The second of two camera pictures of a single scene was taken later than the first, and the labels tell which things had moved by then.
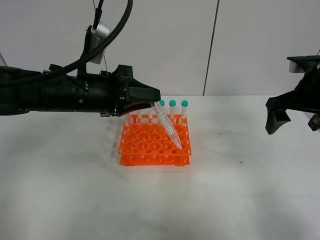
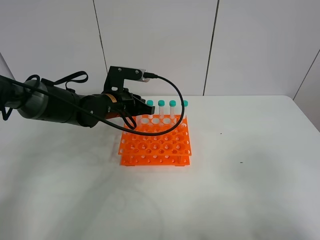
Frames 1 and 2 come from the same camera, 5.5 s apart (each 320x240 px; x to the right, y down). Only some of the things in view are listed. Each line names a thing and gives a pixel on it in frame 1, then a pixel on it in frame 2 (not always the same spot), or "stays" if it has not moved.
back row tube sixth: [184, 104] stays
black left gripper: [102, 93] -> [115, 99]
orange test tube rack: [144, 141] stays
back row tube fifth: [172, 104] stays
